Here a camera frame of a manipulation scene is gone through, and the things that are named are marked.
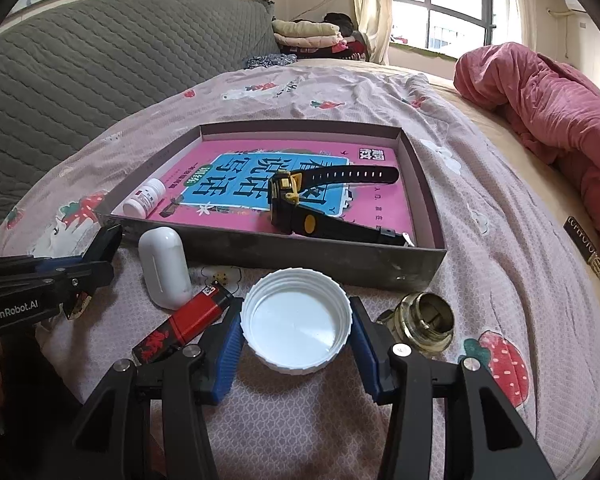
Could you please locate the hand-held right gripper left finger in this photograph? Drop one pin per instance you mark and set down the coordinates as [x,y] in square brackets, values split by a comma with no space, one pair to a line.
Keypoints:
[228,360]

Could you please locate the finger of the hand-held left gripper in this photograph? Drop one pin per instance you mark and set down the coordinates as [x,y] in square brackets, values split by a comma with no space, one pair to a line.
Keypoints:
[105,242]
[92,275]

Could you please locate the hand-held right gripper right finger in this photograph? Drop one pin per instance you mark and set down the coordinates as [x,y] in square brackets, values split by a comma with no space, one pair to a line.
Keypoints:
[365,355]

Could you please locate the small white pill bottle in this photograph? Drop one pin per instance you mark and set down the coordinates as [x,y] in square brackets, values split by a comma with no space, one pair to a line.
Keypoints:
[142,200]

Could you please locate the red and black lighter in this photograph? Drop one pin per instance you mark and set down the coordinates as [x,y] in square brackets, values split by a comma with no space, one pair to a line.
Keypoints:
[190,317]

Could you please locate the white earbud case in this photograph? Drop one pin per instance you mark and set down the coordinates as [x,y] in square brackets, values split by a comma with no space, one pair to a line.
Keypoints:
[165,270]

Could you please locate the white plastic jar lid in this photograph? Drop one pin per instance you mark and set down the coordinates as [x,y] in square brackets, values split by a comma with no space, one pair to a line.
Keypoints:
[295,325]

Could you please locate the shallow grey cardboard box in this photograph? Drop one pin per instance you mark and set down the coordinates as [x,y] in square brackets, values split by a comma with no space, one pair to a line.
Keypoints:
[305,260]

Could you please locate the black and yellow wristwatch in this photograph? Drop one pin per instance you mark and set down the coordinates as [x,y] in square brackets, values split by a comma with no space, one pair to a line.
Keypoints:
[290,205]

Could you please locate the pink and blue book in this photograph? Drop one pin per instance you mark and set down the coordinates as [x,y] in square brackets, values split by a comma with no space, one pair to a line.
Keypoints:
[220,170]

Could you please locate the grey quilted headboard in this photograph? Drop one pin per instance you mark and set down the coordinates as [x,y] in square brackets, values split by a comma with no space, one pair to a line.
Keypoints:
[105,60]

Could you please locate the blue patterned cloth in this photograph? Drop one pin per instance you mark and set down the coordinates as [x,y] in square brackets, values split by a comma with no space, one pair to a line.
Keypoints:
[267,61]

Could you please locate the black and gold mattress tag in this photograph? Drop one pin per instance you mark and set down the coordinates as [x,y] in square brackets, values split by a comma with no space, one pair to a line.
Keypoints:
[582,242]

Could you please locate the beige bed sheet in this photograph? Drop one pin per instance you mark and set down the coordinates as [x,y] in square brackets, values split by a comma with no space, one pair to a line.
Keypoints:
[505,140]

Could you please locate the folded beige and pink clothes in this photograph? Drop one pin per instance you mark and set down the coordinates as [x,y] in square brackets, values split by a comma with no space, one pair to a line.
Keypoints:
[305,32]

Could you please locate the pink duvet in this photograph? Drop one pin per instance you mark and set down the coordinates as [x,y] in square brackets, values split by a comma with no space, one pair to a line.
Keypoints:
[555,110]

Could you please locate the cream curtain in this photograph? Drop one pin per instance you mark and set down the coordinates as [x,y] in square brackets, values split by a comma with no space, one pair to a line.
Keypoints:
[372,10]

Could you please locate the dark framed window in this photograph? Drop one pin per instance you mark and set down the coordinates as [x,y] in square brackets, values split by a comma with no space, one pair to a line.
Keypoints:
[450,10]

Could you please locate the white sheer curtain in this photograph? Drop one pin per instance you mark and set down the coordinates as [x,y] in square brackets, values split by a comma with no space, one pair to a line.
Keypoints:
[524,5]

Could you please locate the white air conditioner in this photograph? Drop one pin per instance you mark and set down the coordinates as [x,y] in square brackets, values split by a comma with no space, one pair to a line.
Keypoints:
[575,2]

